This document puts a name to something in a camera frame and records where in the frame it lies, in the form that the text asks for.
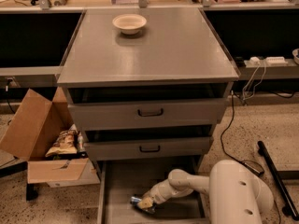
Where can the grey open bottom drawer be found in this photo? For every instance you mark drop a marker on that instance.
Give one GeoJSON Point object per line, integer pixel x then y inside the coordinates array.
{"type": "Point", "coordinates": [122, 180]}

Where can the black power adapter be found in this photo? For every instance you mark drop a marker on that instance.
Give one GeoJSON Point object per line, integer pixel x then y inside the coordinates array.
{"type": "Point", "coordinates": [254, 170]}

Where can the black metal floor bar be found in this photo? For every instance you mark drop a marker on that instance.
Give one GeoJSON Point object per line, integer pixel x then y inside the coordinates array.
{"type": "Point", "coordinates": [289, 208]}

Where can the grey drawer cabinet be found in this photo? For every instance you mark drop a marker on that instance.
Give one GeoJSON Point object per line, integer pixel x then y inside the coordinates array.
{"type": "Point", "coordinates": [175, 56]}

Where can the blue silver redbull can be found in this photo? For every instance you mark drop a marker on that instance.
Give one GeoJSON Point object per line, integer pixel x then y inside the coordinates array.
{"type": "Point", "coordinates": [134, 201]}

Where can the brown cardboard box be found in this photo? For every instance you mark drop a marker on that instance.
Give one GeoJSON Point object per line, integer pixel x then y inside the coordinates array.
{"type": "Point", "coordinates": [31, 133]}

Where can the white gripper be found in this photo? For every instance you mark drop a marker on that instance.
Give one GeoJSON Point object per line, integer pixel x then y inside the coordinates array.
{"type": "Point", "coordinates": [156, 194]}

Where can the grey top drawer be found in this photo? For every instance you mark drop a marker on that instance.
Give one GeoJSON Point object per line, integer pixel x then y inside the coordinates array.
{"type": "Point", "coordinates": [148, 114]}

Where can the small bottle in box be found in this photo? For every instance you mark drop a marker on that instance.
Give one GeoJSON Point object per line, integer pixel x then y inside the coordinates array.
{"type": "Point", "coordinates": [80, 143]}

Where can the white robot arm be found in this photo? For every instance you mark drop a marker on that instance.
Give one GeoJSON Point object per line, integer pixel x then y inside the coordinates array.
{"type": "Point", "coordinates": [236, 195]}

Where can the snack chip bag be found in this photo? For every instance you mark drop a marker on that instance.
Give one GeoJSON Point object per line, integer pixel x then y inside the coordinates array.
{"type": "Point", "coordinates": [64, 144]}

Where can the white power strip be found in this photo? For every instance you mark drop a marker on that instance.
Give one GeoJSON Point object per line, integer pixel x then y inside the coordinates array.
{"type": "Point", "coordinates": [276, 61]}

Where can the cream ceramic bowl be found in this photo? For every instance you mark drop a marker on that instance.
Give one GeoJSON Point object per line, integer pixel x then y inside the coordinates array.
{"type": "Point", "coordinates": [129, 24]}

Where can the grey middle drawer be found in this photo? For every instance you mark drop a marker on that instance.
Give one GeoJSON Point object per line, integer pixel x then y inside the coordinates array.
{"type": "Point", "coordinates": [154, 148]}

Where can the white plug adapter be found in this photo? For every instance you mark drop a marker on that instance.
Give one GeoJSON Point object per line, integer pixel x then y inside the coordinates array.
{"type": "Point", "coordinates": [254, 59]}

